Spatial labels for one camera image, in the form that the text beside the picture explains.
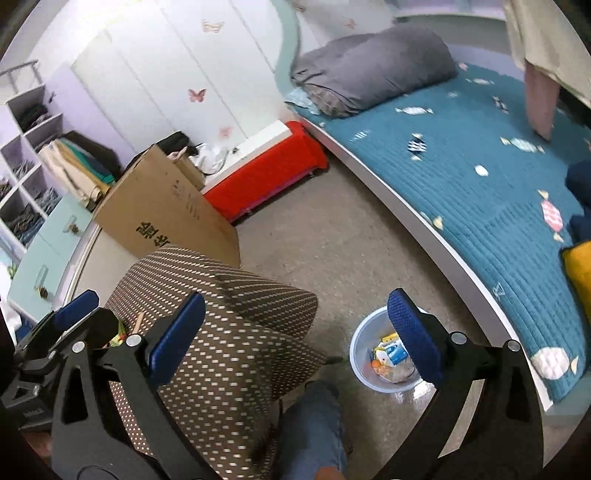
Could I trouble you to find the brown cardboard box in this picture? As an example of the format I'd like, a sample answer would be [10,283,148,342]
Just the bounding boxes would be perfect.
[93,145,240,266]

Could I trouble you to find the white open shelf unit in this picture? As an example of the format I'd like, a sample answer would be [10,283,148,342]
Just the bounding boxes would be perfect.
[1,60,65,264]

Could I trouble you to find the beige hanging cloth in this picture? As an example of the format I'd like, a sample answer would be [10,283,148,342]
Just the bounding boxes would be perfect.
[503,0,591,142]

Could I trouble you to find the brown polka dot tablecloth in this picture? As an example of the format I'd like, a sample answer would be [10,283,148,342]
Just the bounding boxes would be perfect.
[105,246,327,479]

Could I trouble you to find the teal quilted bed mattress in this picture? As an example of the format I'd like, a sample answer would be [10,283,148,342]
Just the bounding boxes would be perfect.
[300,64,590,401]

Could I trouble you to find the teal drawer unit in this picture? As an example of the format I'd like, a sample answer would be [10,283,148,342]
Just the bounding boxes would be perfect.
[8,194,92,323]

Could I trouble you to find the red bench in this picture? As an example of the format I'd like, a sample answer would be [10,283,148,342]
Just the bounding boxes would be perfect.
[204,121,329,223]

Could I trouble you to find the yellow pillow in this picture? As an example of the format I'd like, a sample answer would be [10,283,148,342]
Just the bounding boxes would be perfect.
[561,241,591,320]

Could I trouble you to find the hanging clothes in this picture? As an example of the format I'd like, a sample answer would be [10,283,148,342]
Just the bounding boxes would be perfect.
[38,130,122,211]

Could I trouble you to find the grey folded blanket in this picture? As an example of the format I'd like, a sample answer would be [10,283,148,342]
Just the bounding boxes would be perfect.
[291,24,458,118]

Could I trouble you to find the dark blue clothing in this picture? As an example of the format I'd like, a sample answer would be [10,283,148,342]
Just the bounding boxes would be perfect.
[565,161,591,243]

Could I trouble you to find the blue jeans leg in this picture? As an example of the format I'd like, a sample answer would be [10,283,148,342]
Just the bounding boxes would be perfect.
[274,380,348,479]

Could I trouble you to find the light blue trash bin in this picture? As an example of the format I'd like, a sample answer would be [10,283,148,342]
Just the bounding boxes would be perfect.
[349,306,424,394]

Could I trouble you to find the white cloth on bench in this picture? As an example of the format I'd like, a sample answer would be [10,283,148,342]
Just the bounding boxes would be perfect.
[189,144,228,176]

